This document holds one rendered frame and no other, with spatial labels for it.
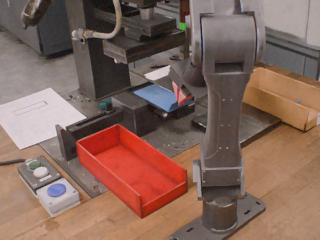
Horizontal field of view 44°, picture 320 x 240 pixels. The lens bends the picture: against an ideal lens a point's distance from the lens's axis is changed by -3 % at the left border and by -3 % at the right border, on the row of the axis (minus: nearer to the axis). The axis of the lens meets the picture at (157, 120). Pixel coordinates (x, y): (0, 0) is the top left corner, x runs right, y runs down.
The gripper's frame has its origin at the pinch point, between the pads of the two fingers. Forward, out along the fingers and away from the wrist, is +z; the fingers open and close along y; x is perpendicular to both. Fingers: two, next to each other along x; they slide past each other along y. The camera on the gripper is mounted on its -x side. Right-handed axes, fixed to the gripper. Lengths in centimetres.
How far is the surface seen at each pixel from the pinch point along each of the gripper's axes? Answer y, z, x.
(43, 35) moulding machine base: 228, 217, -91
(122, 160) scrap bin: -3.2, 10.2, 16.1
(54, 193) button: -5.0, 5.9, 35.3
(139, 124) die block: 3.3, 10.1, 6.9
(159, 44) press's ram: 13.0, -6.3, -0.5
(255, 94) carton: -5.3, 2.8, -24.2
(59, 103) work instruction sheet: 29.4, 30.2, 13.2
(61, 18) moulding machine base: 232, 205, -112
